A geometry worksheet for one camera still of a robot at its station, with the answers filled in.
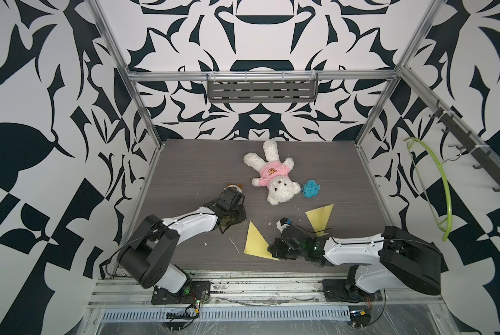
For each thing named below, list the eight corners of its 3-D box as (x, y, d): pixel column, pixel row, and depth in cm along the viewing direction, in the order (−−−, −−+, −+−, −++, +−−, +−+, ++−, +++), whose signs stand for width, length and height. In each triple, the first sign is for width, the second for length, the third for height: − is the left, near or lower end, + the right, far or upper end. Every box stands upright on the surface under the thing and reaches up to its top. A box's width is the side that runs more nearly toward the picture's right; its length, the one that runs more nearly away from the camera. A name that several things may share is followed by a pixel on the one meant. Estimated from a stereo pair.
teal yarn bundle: (303, 197, 100) (304, 194, 98) (300, 182, 105) (301, 179, 103) (321, 197, 100) (322, 194, 98) (317, 182, 105) (318, 179, 103)
